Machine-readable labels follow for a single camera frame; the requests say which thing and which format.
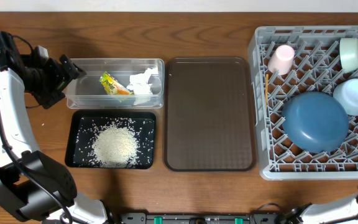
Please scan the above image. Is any brown serving tray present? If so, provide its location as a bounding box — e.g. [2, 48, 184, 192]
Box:
[163, 57, 256, 172]

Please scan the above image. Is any clear plastic bin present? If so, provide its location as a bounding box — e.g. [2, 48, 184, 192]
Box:
[65, 58, 165, 109]

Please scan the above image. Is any grey dishwasher rack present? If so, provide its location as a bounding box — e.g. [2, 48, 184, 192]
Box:
[248, 26, 358, 180]

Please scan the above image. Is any pink cup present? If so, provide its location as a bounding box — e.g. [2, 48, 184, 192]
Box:
[268, 45, 295, 75]

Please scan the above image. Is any pile of rice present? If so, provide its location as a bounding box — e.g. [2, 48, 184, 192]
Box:
[73, 117, 155, 168]

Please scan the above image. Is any white napkin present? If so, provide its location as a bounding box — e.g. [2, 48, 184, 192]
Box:
[126, 67, 160, 95]

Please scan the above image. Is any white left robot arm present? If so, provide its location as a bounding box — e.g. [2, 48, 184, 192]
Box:
[0, 30, 110, 223]

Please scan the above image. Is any yellow snack wrapper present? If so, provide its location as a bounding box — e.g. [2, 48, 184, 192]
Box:
[99, 72, 133, 95]

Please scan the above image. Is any wooden chopstick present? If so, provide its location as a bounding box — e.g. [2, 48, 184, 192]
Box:
[265, 73, 269, 107]

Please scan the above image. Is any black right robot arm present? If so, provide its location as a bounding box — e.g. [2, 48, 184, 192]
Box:
[277, 193, 358, 224]

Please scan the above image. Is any light blue bowl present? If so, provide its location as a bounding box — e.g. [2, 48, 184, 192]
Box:
[333, 78, 358, 116]

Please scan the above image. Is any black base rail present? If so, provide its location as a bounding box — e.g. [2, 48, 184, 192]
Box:
[119, 213, 281, 224]

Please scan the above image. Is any dark blue plate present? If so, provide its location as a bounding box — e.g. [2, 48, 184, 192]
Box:
[282, 91, 349, 153]

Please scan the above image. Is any black tray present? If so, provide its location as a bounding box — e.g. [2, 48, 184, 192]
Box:
[64, 109, 157, 170]

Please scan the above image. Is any mint green bowl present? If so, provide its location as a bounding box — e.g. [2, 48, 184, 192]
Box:
[339, 38, 358, 73]

